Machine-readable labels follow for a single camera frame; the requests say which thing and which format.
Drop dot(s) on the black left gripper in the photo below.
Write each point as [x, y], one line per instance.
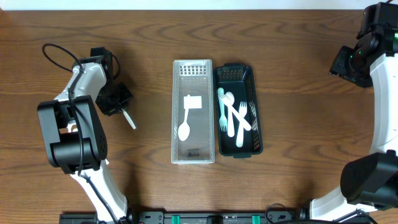
[115, 99]

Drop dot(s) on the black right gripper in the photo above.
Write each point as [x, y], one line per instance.
[342, 64]

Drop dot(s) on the white plastic spoon angled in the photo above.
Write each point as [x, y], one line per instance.
[184, 129]

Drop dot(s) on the white plastic fork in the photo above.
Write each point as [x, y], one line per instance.
[223, 120]
[240, 134]
[240, 118]

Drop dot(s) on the black plastic perforated basket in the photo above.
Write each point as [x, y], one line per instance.
[239, 80]

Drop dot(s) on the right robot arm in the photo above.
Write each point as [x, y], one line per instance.
[367, 184]

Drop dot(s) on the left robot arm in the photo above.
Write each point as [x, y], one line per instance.
[75, 140]

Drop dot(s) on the clear plastic perforated basket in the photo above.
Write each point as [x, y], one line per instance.
[193, 89]

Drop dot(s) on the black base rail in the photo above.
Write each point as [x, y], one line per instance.
[213, 218]

